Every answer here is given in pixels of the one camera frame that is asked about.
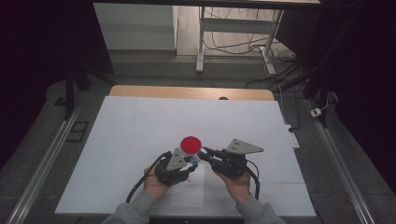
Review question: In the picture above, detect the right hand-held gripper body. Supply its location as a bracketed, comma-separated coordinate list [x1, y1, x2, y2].
[211, 138, 265, 179]

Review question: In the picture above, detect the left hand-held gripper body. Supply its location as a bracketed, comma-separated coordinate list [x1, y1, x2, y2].
[154, 147, 191, 188]

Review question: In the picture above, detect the blue and white stamp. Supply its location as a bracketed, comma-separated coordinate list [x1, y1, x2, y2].
[191, 148, 209, 164]

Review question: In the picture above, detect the round red ink pad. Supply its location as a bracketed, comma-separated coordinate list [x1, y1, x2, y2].
[180, 135, 203, 156]

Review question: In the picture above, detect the person's left hand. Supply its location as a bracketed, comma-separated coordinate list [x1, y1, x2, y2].
[143, 167, 171, 201]

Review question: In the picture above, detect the person's right hand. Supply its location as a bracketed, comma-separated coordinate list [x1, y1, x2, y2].
[214, 170, 252, 205]

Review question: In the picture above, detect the wooden table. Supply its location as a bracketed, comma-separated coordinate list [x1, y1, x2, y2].
[108, 84, 276, 102]

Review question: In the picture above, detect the white power strip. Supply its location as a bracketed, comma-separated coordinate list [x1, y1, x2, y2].
[284, 124, 301, 149]

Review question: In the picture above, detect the black stand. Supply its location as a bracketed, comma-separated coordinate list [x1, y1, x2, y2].
[64, 62, 117, 121]
[278, 55, 332, 129]

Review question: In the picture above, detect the white partition panel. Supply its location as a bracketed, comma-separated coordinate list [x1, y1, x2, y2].
[92, 3, 179, 51]

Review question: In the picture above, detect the black curtain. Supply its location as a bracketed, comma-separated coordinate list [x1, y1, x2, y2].
[0, 0, 114, 169]
[279, 0, 396, 194]

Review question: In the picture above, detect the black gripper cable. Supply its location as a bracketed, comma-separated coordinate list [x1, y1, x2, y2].
[246, 159, 262, 201]
[125, 151, 173, 203]

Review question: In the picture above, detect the black power cable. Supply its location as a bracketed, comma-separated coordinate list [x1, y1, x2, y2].
[276, 83, 303, 133]

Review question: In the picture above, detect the black floor frame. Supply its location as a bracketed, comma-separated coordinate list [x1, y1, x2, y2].
[65, 120, 90, 144]

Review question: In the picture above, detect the tangle of floor cables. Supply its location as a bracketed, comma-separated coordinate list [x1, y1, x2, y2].
[204, 7, 297, 64]

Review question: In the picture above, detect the aluminium floor rail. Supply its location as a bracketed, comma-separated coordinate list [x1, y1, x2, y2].
[306, 99, 376, 224]
[6, 92, 86, 224]

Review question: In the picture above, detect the white metal desk frame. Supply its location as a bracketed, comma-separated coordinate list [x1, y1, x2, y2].
[195, 6, 285, 76]

